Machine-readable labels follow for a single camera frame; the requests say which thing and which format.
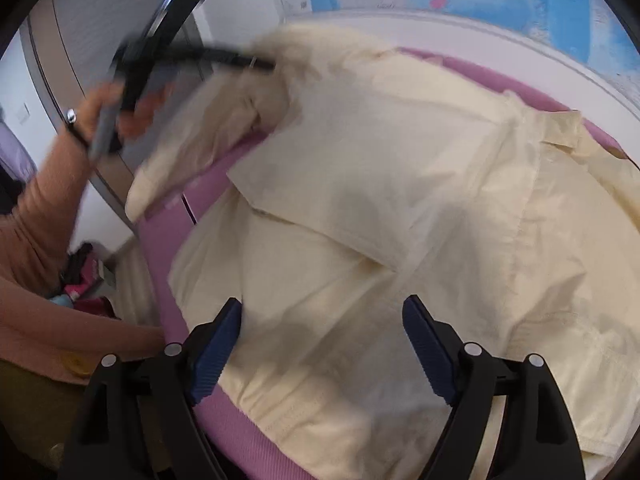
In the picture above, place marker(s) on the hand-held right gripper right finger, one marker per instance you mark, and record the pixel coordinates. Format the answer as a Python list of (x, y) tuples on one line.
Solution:
[(430, 355)]

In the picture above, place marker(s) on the cream shirt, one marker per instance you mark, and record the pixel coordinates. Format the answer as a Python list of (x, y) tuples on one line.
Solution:
[(400, 185)]

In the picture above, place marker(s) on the person's left hand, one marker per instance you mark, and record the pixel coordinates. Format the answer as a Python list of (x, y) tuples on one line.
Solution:
[(95, 110)]

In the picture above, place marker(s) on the lavender cloth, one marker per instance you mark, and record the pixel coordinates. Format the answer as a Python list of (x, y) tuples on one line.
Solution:
[(11, 147)]

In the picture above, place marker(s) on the person's olive pants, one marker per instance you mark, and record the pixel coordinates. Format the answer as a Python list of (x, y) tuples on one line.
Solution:
[(35, 410)]

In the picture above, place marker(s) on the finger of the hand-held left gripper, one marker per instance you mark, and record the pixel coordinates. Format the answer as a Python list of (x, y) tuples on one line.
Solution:
[(225, 55)]

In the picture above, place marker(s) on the grey wardrobe door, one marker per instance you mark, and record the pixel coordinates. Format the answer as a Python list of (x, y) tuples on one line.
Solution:
[(90, 10)]

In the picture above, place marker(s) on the person's peach cardigan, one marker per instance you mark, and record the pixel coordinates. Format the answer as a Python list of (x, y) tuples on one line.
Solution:
[(75, 330)]

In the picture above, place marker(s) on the person's left forearm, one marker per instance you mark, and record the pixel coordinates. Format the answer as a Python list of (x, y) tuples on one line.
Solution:
[(50, 200)]

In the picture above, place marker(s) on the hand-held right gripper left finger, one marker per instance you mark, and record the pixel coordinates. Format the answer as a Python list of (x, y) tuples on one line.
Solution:
[(215, 355)]

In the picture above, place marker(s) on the pink floral bed sheet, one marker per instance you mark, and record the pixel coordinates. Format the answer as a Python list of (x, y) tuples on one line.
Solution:
[(160, 250)]

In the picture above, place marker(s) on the pile of coloured clothes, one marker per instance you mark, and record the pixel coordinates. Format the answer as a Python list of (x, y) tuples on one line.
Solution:
[(85, 275)]

